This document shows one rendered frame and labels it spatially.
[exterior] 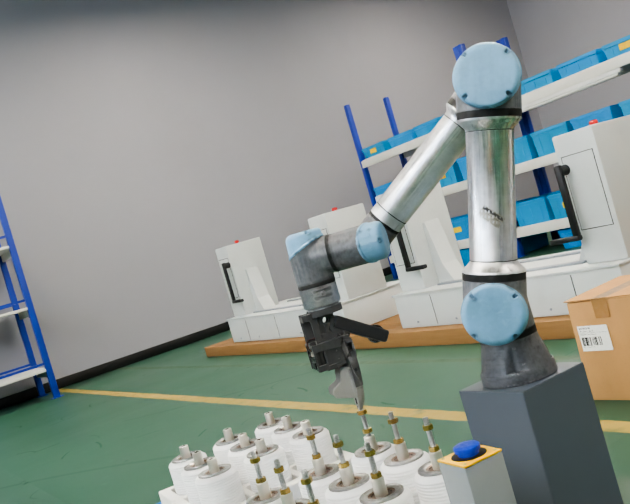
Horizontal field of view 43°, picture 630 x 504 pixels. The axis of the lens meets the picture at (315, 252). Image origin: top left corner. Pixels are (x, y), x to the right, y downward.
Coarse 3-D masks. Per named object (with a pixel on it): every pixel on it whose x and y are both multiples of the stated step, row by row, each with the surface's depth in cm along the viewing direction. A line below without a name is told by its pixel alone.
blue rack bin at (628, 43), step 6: (612, 42) 573; (618, 42) 569; (624, 42) 566; (606, 48) 578; (612, 48) 575; (618, 48) 572; (624, 48) 567; (606, 54) 580; (612, 54) 577; (618, 54) 573
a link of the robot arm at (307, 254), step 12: (288, 240) 153; (300, 240) 151; (312, 240) 151; (324, 240) 156; (288, 252) 154; (300, 252) 151; (312, 252) 151; (324, 252) 150; (300, 264) 152; (312, 264) 151; (324, 264) 151; (300, 276) 152; (312, 276) 151; (324, 276) 152; (300, 288) 153
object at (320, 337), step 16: (336, 304) 153; (304, 320) 152; (320, 320) 154; (304, 336) 156; (320, 336) 153; (336, 336) 154; (320, 352) 151; (336, 352) 152; (320, 368) 151; (336, 368) 152
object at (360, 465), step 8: (392, 448) 154; (352, 456) 157; (376, 456) 152; (384, 456) 152; (352, 464) 155; (360, 464) 152; (368, 464) 152; (376, 464) 151; (360, 472) 153; (368, 472) 152
